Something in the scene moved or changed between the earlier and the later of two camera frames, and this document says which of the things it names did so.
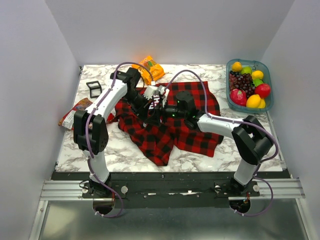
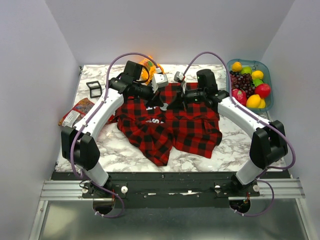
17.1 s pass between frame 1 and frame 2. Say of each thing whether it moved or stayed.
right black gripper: moved
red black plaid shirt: stayed
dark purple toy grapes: stayed
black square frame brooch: stayed
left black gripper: moved
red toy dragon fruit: stayed
